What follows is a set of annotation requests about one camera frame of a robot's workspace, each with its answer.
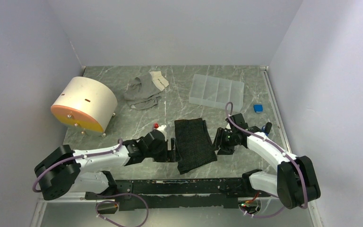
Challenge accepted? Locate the grey underwear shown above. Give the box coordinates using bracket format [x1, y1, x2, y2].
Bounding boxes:
[123, 71, 169, 110]

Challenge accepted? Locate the clear plastic organizer box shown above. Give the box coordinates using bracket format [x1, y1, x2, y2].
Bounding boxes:
[189, 74, 245, 112]

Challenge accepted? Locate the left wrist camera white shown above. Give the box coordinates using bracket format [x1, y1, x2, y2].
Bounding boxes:
[154, 123, 167, 139]

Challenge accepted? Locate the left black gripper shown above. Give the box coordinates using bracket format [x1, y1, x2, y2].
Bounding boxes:
[146, 138, 182, 162]

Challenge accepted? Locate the cream cylindrical drum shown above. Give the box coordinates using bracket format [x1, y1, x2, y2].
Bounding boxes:
[51, 77, 118, 135]

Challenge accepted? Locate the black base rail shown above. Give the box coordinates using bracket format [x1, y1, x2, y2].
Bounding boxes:
[85, 178, 271, 211]

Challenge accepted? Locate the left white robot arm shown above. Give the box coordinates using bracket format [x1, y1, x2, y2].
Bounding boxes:
[32, 130, 181, 201]

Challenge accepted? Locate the blue small block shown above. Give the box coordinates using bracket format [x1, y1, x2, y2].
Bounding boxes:
[253, 104, 263, 113]

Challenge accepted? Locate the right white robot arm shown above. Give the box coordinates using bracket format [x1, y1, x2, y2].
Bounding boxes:
[213, 113, 321, 210]

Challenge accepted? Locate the black striped underwear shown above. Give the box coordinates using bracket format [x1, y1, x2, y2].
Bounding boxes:
[174, 118, 217, 175]

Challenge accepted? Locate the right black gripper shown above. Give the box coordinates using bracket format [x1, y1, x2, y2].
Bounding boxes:
[210, 127, 238, 155]

